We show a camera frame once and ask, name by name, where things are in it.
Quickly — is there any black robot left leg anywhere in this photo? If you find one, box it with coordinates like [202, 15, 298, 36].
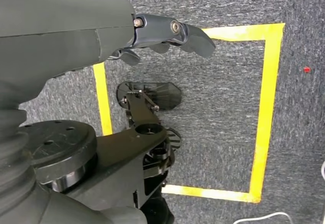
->
[19, 91, 176, 224]

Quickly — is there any black robot foot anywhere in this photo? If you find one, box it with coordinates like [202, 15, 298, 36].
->
[117, 81, 182, 112]
[166, 128, 182, 151]

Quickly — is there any yellow floor tape square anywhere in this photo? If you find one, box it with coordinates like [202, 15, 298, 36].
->
[92, 23, 286, 204]

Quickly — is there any long white cable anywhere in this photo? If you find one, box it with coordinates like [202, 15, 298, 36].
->
[232, 160, 325, 224]

